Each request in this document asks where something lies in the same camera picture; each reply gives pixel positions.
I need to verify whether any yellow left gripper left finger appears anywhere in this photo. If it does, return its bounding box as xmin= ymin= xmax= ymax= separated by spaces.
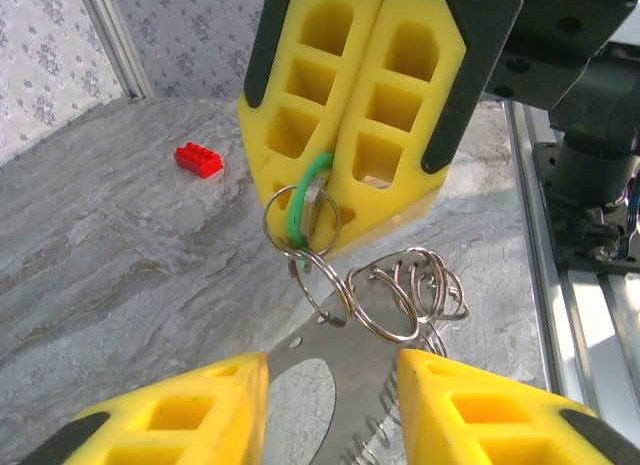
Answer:
xmin=19 ymin=352 xmax=271 ymax=465

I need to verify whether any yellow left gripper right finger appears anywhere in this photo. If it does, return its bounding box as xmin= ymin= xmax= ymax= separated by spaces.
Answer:
xmin=397 ymin=348 xmax=640 ymax=465

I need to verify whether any steel plate with key rings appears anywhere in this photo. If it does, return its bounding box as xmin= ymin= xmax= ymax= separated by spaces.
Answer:
xmin=264 ymin=247 xmax=471 ymax=465

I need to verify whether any silver key ring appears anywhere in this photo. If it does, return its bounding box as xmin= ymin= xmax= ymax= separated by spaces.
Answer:
xmin=262 ymin=184 xmax=344 ymax=259

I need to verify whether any red toy brick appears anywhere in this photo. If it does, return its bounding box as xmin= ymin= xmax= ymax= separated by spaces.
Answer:
xmin=173 ymin=142 xmax=225 ymax=180

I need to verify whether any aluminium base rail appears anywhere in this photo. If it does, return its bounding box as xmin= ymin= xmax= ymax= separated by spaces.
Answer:
xmin=503 ymin=99 xmax=640 ymax=421

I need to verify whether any aluminium frame post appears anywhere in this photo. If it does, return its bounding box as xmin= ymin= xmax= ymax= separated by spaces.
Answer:
xmin=74 ymin=0 xmax=154 ymax=101

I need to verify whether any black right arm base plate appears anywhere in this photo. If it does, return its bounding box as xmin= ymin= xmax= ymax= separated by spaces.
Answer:
xmin=532 ymin=142 xmax=640 ymax=275

